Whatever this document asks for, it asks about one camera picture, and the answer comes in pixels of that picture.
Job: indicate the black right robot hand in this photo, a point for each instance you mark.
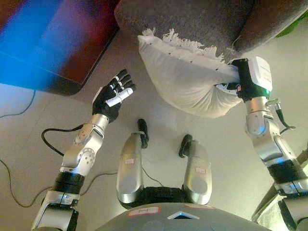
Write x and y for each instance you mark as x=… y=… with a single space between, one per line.
x=255 y=77

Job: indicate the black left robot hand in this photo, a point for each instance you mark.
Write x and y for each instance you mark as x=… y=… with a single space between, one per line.
x=108 y=101

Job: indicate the white fringed pillow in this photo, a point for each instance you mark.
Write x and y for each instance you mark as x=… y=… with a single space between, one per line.
x=187 y=81

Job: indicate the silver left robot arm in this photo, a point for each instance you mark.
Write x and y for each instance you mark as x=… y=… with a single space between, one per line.
x=77 y=158

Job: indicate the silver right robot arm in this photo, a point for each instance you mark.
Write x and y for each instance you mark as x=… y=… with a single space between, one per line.
x=272 y=144

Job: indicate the black left robot foot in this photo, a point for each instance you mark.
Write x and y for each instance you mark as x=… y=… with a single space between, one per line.
x=143 y=130

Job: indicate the black robot foot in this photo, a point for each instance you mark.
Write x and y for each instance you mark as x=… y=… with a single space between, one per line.
x=185 y=145
x=143 y=130

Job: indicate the green leafy plant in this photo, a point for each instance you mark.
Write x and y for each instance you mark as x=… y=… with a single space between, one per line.
x=291 y=26

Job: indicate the dark reddish wooden furniture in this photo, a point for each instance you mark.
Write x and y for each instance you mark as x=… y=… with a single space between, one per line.
x=60 y=41

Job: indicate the grey fabric tub armchair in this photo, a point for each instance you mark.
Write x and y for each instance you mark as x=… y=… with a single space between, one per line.
x=192 y=19

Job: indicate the black right robot foot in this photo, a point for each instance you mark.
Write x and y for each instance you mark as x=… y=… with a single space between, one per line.
x=185 y=145

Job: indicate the silver right robot leg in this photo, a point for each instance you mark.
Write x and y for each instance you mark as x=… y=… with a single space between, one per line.
x=198 y=173

